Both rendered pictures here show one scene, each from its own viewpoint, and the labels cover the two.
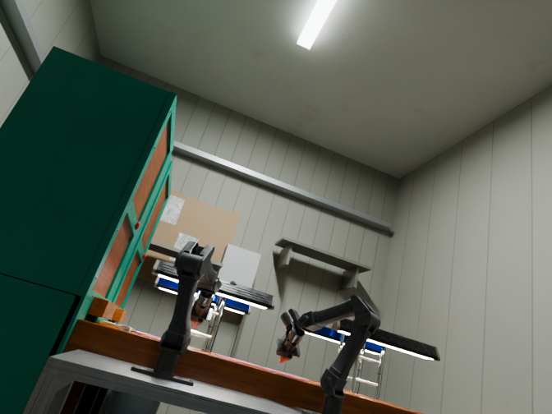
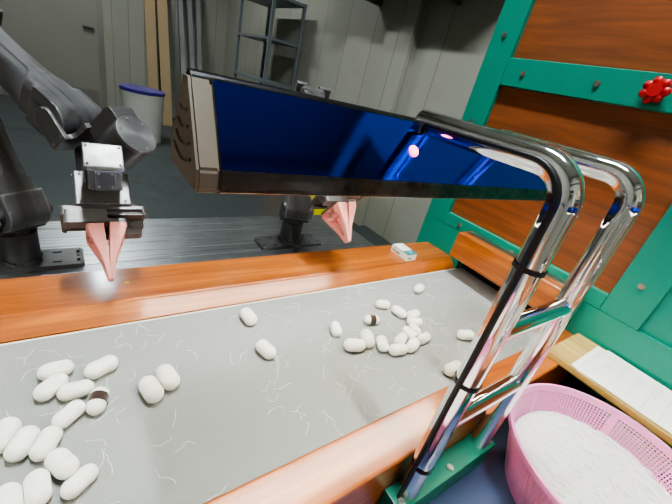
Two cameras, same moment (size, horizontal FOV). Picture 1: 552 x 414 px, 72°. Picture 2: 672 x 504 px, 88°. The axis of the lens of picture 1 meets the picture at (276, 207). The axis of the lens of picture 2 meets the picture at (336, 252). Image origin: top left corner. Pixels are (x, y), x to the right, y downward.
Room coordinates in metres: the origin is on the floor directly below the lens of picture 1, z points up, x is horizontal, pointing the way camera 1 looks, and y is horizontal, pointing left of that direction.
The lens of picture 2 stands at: (2.23, -0.13, 1.13)
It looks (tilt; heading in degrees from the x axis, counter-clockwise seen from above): 25 degrees down; 151
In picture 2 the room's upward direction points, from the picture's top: 15 degrees clockwise
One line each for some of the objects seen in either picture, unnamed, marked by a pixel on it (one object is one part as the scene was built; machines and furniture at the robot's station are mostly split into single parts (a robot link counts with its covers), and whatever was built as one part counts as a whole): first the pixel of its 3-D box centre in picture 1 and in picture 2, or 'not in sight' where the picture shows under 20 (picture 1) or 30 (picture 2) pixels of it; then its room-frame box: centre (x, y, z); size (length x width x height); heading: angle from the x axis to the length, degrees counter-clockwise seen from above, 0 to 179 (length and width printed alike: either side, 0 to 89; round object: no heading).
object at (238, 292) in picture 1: (215, 285); (456, 160); (1.91, 0.18, 1.08); 0.62 x 0.08 x 0.07; 101
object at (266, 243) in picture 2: (166, 364); (290, 230); (1.35, 0.20, 0.71); 0.20 x 0.07 x 0.08; 102
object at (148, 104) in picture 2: not in sight; (143, 114); (-2.57, -0.39, 0.28); 0.49 x 0.46 x 0.57; 14
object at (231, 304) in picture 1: (204, 295); not in sight; (2.46, 0.28, 1.08); 0.62 x 0.08 x 0.07; 101
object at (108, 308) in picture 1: (103, 309); (509, 271); (1.77, 0.60, 0.83); 0.30 x 0.06 x 0.07; 11
